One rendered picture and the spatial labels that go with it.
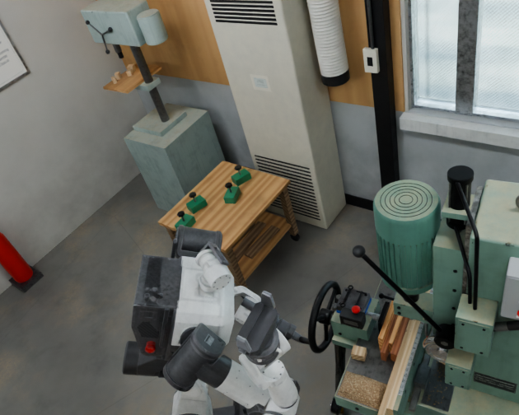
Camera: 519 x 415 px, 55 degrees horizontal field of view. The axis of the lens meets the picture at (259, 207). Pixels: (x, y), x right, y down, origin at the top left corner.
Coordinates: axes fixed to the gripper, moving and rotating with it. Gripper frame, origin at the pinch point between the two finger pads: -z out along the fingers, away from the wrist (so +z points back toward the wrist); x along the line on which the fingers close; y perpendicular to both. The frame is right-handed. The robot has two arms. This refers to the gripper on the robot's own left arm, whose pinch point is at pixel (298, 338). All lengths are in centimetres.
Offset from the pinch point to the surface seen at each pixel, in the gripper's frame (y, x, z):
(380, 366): 0.6, 30.6, -24.5
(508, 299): 18, 88, -29
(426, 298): 25, 44, -25
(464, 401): 4, 34, -52
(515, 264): 24, 94, -24
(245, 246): 52, -112, 44
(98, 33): 114, -73, 194
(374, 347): 5.9, 26.9, -21.2
